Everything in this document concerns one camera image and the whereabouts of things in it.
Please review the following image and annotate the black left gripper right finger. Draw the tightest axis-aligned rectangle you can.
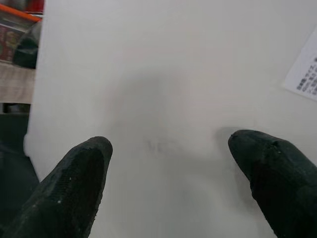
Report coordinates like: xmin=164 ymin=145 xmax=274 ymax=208
xmin=227 ymin=130 xmax=317 ymax=238

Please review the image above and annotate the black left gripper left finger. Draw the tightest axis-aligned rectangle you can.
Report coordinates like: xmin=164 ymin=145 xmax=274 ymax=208
xmin=0 ymin=135 xmax=113 ymax=238

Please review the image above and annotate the white plastic table top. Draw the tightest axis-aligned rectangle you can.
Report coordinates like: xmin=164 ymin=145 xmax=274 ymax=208
xmin=23 ymin=0 xmax=317 ymax=238

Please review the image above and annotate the white printed label sticker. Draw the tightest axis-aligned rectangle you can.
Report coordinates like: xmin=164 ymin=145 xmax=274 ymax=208
xmin=284 ymin=23 xmax=317 ymax=102

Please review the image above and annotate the pink cloth covered table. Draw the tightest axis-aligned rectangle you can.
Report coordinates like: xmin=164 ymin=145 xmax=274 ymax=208
xmin=0 ymin=61 xmax=37 ymax=104

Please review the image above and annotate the black bag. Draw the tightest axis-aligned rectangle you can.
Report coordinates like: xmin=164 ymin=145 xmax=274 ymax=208
xmin=13 ymin=23 xmax=40 ymax=69

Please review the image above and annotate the red printed box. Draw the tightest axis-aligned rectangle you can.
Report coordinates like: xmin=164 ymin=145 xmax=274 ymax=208
xmin=0 ymin=23 xmax=25 ymax=62

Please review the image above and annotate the orange lidded clear box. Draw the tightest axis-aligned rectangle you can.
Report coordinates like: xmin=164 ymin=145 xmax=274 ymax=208
xmin=0 ymin=3 xmax=42 ymax=22

